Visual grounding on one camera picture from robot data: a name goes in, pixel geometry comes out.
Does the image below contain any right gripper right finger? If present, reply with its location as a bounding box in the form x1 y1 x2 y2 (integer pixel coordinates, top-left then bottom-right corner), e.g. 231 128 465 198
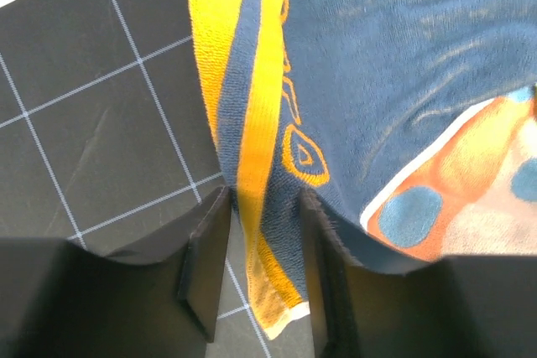
300 189 536 357

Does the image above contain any orange blue dotted towel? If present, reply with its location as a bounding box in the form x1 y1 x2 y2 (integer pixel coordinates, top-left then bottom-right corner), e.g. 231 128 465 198
360 86 536 261

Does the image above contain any colourful patterned towel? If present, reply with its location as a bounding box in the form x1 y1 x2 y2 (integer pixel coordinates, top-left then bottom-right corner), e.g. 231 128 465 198
189 0 536 339

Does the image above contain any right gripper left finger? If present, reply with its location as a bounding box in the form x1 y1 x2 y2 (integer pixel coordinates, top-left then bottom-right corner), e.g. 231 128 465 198
1 187 231 357

